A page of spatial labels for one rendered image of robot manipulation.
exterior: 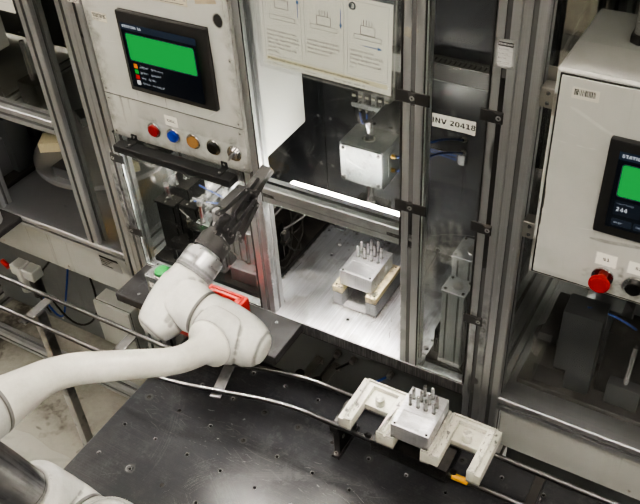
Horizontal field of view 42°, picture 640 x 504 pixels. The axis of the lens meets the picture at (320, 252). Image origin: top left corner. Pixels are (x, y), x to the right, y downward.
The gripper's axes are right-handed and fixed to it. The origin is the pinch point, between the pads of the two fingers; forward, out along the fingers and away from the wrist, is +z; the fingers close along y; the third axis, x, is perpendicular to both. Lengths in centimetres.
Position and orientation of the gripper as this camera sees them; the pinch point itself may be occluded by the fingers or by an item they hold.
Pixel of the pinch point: (259, 180)
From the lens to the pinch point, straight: 186.5
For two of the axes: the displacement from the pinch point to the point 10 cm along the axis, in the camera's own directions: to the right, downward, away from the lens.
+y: -3.6, -4.9, -7.9
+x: -7.6, -3.4, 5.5
